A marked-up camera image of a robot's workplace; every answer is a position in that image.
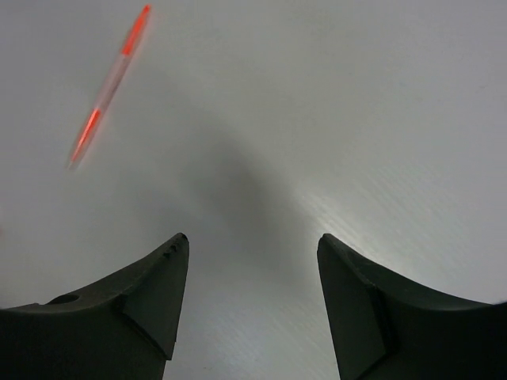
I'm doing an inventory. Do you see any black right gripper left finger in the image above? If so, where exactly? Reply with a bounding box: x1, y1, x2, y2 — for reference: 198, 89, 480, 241
1, 234, 189, 379

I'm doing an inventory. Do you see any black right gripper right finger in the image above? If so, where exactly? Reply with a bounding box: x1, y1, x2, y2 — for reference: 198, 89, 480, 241
317, 234, 506, 379

